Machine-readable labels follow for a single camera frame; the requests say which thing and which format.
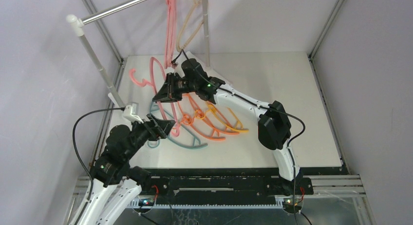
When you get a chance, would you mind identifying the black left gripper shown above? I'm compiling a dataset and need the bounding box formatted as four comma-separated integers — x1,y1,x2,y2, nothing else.
125,112,175,159

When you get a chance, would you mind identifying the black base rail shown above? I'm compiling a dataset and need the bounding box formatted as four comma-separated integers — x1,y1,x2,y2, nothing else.
140,168,314,206

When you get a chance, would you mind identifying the teal plastic hanger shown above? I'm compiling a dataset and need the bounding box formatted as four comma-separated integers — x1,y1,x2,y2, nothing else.
147,102,208,150

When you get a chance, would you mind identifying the right black cable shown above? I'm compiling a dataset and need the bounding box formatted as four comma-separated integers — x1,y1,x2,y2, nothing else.
171,49,306,214

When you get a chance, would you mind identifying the metal clothes rack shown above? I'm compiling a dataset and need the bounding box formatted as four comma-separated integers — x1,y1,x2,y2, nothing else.
66,0,233,111

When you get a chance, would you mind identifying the beige plastic hanger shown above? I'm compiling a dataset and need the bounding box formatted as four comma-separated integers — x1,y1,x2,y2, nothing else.
175,0,204,52

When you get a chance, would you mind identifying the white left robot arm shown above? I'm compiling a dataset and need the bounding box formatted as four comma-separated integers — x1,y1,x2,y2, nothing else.
69,114,175,225

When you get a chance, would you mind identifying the orange plastic hanger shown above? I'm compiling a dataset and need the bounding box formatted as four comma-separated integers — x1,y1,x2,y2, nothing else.
177,94,241,141

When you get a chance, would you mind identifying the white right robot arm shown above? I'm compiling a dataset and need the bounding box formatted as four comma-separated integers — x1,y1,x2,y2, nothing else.
152,58,305,194

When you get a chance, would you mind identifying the left black cable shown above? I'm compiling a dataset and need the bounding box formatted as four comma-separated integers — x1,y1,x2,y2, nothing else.
71,107,127,225

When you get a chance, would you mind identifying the black cable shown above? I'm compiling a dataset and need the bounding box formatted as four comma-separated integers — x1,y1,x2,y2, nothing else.
71,107,127,225
171,49,306,214

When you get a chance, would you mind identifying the yellow plastic hanger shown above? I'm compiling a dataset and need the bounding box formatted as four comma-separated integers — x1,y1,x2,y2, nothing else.
191,102,249,135

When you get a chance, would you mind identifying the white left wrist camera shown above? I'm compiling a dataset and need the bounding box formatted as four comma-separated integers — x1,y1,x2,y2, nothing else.
122,102,143,123

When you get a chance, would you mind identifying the aluminium frame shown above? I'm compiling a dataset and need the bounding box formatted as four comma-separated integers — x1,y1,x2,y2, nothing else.
78,0,376,225

